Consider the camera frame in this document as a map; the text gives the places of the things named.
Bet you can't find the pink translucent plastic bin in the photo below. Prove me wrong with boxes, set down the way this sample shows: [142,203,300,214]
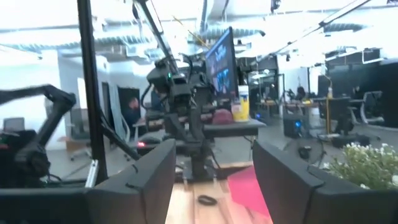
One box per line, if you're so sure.
[228,166,274,224]

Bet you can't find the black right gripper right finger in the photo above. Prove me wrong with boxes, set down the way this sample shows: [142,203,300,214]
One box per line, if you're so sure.
[252,139,398,224]

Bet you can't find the black computer tower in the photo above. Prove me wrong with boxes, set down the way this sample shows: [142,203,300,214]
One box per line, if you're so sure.
[282,113,307,138]

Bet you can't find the black computer mouse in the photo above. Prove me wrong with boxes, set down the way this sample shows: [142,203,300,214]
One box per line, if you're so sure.
[136,135,163,147]

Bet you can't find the black operator desk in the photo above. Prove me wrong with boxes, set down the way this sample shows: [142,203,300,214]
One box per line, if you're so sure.
[201,119,267,139]

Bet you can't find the black spring keychain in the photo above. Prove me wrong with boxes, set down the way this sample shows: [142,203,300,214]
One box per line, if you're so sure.
[197,195,218,207]

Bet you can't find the artificial plant in black pot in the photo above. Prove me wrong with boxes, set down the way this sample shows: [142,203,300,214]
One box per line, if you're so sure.
[323,142,398,191]

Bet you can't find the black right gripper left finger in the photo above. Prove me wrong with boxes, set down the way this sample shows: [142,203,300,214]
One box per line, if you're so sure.
[0,139,177,224]

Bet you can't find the operator computer monitor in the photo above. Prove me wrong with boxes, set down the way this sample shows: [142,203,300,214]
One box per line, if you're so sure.
[205,26,239,101]

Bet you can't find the black aluminium rig frame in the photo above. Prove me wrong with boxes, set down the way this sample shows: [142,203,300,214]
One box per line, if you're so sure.
[76,0,180,187]

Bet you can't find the yellow wipes tub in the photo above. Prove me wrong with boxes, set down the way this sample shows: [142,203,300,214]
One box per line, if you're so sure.
[231,85,251,123]

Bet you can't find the grey office chair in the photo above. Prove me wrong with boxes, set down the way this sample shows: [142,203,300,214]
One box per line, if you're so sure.
[348,90,385,125]

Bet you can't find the coiled black floor cable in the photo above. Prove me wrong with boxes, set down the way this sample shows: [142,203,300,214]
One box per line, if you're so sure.
[284,138,326,166]

